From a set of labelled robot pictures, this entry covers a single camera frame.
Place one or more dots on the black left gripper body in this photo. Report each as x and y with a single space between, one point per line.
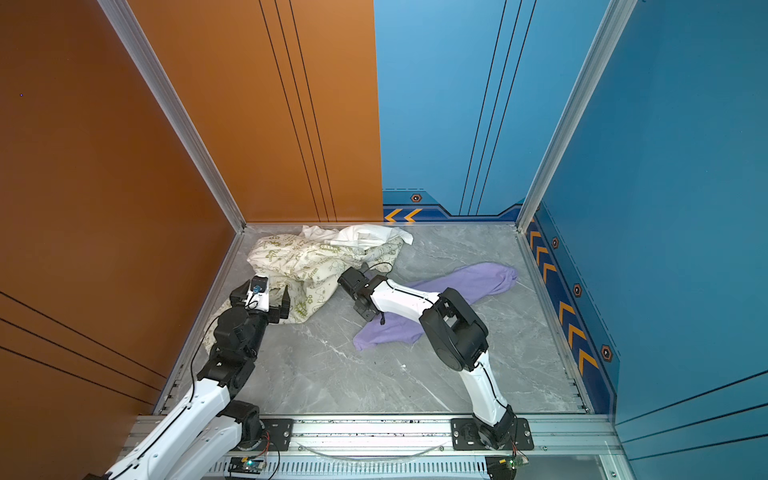
274 313

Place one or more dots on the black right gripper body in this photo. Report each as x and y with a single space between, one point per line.
367 317

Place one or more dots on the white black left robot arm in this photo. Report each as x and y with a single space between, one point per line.
209 421

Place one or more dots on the cream green-printed Snoopy cloth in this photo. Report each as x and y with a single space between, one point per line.
307 268

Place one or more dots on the plain white cloth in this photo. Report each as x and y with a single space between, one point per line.
363 236

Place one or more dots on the left green circuit board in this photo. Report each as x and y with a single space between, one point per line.
246 465

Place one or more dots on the green circuit board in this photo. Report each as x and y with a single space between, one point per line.
246 465
515 461

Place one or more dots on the right green circuit board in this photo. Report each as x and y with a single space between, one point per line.
515 461

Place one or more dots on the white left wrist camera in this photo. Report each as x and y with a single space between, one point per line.
258 294

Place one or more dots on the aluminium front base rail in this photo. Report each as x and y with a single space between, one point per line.
432 446

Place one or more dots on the aluminium left corner post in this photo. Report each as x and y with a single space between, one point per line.
129 31

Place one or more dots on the aluminium corner post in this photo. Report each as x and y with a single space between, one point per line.
608 34
129 31

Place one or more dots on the aluminium right corner post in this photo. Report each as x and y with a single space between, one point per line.
608 34

